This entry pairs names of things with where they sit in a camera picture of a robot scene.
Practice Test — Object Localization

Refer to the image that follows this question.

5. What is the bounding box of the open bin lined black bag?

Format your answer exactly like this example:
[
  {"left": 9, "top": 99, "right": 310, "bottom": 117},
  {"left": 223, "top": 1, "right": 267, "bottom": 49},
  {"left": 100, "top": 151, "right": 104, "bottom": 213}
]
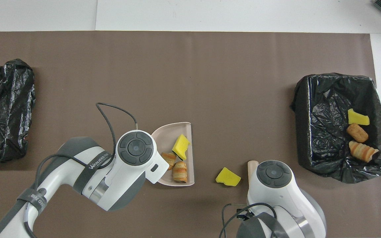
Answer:
[{"left": 291, "top": 73, "right": 381, "bottom": 184}]

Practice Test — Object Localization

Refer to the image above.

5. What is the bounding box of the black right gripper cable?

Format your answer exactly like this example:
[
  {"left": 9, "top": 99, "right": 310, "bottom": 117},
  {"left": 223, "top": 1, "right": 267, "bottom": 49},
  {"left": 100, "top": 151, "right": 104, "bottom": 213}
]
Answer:
[{"left": 219, "top": 202, "right": 277, "bottom": 238}]

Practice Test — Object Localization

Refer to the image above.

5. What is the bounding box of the orange striped croissant piece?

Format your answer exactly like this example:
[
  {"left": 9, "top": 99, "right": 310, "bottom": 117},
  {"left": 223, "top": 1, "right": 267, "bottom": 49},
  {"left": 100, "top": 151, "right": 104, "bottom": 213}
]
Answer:
[
  {"left": 161, "top": 152, "right": 177, "bottom": 170},
  {"left": 172, "top": 161, "right": 188, "bottom": 183},
  {"left": 349, "top": 140, "right": 379, "bottom": 163}
]

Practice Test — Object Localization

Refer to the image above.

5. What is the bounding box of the yellow sponge piece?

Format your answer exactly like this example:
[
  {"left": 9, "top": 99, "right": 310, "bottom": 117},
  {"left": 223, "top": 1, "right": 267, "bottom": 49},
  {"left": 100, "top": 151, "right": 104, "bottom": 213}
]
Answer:
[
  {"left": 216, "top": 167, "right": 241, "bottom": 187},
  {"left": 172, "top": 134, "right": 191, "bottom": 161},
  {"left": 348, "top": 108, "right": 370, "bottom": 126}
]

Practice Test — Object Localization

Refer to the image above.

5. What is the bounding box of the bin wrapped in black bag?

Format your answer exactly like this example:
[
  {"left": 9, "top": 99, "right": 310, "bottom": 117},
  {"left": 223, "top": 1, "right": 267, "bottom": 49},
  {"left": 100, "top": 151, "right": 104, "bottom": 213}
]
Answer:
[{"left": 0, "top": 59, "right": 36, "bottom": 163}]

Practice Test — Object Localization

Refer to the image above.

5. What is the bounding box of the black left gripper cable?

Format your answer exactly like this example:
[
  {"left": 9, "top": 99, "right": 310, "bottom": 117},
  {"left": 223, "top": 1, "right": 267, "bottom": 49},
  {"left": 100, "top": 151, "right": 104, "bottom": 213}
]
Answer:
[{"left": 23, "top": 102, "right": 139, "bottom": 238}]

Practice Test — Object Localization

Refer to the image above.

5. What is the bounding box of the beige hand brush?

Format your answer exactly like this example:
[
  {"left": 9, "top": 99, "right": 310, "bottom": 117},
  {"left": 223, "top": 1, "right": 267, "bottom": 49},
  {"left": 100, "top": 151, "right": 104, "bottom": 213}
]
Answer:
[{"left": 247, "top": 160, "right": 259, "bottom": 186}]

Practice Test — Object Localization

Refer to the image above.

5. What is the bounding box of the pale pink plastic dustpan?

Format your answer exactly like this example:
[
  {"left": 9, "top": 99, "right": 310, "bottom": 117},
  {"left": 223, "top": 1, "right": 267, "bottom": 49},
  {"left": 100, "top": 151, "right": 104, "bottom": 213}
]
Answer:
[{"left": 151, "top": 122, "right": 195, "bottom": 186}]

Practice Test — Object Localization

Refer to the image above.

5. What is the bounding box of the brown bread bun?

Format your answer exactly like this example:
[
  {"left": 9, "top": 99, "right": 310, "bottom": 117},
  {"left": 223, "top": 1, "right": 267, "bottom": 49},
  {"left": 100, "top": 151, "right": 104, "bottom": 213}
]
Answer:
[{"left": 347, "top": 123, "right": 369, "bottom": 143}]

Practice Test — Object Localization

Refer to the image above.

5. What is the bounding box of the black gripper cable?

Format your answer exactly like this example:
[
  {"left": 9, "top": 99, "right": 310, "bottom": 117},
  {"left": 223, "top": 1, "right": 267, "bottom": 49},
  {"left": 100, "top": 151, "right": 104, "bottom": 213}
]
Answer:
[
  {"left": 23, "top": 102, "right": 139, "bottom": 238},
  {"left": 219, "top": 202, "right": 277, "bottom": 238}
]

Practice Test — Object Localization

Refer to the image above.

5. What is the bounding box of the brown table mat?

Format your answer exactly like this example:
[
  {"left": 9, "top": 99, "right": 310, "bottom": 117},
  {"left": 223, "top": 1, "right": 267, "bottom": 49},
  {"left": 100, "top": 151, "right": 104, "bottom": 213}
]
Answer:
[{"left": 0, "top": 31, "right": 381, "bottom": 238}]

